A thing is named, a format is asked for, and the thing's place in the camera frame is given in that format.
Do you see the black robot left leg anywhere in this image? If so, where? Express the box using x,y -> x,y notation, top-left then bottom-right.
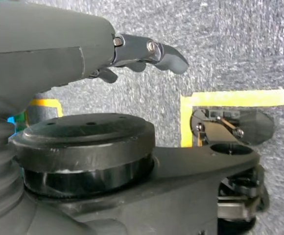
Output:
11,113 -> 270,235

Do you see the green plastic crate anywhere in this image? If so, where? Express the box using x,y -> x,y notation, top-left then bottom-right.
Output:
14,112 -> 27,132

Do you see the blue metal shelf rack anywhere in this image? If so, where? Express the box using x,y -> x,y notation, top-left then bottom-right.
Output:
7,116 -> 17,134

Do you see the black robot left foot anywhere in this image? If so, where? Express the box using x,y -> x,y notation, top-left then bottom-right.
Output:
190,108 -> 275,146

